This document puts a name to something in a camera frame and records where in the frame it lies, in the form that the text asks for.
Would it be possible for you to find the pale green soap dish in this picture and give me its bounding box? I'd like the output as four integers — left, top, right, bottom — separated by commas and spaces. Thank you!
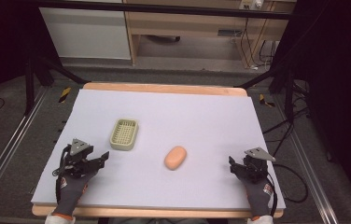
109, 118, 140, 152

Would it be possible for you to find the black metal stand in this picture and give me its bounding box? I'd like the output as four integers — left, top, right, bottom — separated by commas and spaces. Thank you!
23, 52, 91, 117
233, 63, 299, 124

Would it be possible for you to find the left hand-held gripper cable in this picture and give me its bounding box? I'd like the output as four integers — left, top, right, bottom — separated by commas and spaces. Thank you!
51, 145, 73, 203

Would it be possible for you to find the person's left hand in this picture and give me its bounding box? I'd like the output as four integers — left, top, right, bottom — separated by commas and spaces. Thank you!
53, 171, 99, 217

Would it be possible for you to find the wooden desk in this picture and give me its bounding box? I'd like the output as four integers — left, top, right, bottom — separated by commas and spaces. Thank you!
122, 0, 298, 69

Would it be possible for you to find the white cabinet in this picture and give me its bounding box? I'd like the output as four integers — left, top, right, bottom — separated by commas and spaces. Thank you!
38, 7, 132, 61

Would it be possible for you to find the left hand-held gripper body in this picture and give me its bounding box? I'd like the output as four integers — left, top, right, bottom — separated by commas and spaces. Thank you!
61, 138, 99, 179

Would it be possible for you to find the white table mat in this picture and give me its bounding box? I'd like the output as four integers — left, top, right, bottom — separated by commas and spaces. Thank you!
30, 89, 287, 211

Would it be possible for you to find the person's right hand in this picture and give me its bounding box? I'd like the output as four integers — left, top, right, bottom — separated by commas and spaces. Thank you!
242, 176, 274, 219

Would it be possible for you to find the right hand-held gripper cable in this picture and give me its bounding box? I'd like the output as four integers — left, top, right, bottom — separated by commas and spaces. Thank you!
266, 162, 309, 217

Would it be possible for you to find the black metal crossbar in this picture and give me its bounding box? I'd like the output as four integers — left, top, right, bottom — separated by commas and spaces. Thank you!
35, 0, 293, 21

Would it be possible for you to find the metal floor rail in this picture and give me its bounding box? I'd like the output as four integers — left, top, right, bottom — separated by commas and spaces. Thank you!
0, 87, 50, 217
274, 92, 341, 224

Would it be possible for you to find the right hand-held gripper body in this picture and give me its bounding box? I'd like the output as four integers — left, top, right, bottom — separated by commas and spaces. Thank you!
236, 147, 276, 185

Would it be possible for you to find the white power strip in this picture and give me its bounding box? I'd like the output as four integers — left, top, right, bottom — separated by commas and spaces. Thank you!
239, 0, 264, 11

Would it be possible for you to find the hand-held gripper cable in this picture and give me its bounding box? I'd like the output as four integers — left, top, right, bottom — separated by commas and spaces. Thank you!
51, 145, 73, 203
266, 162, 309, 217

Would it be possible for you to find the black floor cable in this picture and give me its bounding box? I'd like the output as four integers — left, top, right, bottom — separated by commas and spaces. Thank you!
261, 78, 312, 158

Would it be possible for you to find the yellow black striped marker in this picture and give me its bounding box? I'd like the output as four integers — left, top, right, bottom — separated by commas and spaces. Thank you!
58, 87, 72, 104
259, 93, 276, 109

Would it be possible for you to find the wooden table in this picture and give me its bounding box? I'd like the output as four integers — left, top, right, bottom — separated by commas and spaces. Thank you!
31, 81, 286, 219

